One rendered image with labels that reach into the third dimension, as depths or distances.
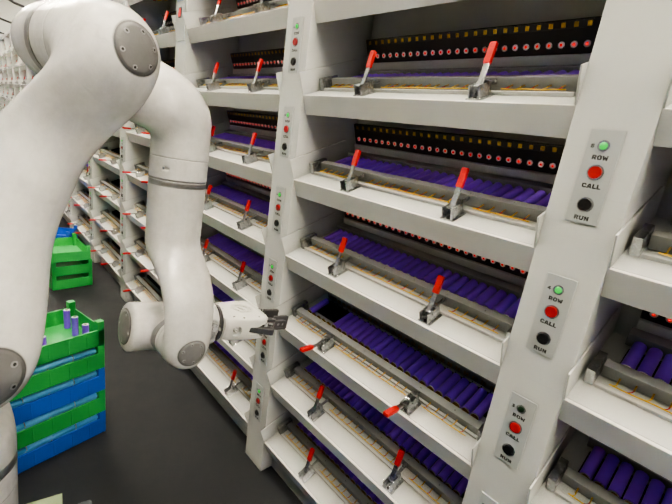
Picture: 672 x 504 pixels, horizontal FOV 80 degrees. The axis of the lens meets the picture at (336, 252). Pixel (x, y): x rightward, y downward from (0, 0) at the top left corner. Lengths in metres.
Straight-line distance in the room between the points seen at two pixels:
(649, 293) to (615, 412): 0.18
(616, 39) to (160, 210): 0.67
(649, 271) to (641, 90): 0.22
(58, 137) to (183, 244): 0.24
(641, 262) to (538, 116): 0.24
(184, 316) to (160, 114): 0.30
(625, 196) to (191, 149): 0.61
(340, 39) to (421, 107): 0.39
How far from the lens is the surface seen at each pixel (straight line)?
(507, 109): 0.70
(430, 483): 1.00
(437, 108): 0.76
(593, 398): 0.71
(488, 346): 0.75
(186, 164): 0.68
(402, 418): 0.89
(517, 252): 0.68
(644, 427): 0.70
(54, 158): 0.57
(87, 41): 0.54
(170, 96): 0.67
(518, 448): 0.76
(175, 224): 0.69
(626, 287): 0.64
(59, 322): 1.60
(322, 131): 1.07
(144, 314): 0.75
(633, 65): 0.65
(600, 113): 0.65
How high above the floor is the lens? 1.03
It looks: 16 degrees down
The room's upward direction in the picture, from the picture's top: 8 degrees clockwise
